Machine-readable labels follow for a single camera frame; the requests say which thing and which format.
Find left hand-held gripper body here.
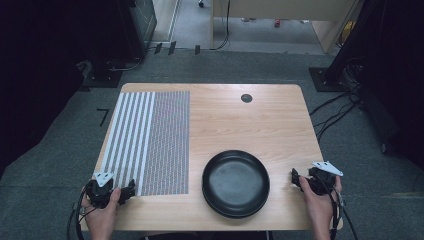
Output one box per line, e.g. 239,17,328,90
85,171,116,210

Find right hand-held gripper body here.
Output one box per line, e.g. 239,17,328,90
307,160,345,197

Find black round plate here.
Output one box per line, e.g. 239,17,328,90
201,149,271,220

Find person's right hand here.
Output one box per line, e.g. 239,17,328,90
297,175,344,228

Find person's left hand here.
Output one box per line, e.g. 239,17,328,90
80,187,122,234

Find grey striped placemat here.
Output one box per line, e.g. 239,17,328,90
99,90,191,197

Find person's dark clothing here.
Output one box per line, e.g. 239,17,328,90
139,230,275,240

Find black stand with base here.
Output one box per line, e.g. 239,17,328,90
308,0,388,93

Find yellow object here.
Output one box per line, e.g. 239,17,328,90
338,20,356,47

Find dark glass cabinet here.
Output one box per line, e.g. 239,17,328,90
116,0,158,62

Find light wooden furniture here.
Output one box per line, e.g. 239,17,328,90
209,0,365,55

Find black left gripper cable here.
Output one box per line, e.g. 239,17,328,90
66,185,98,240

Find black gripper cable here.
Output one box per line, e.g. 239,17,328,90
316,174,360,240
66,185,98,240

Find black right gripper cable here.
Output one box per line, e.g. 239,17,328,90
316,174,360,240

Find black floor cables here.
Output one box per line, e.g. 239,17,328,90
309,56,368,143

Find black stand base plate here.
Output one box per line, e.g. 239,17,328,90
77,59,124,93

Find black hanging cable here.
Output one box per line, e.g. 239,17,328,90
210,0,232,52

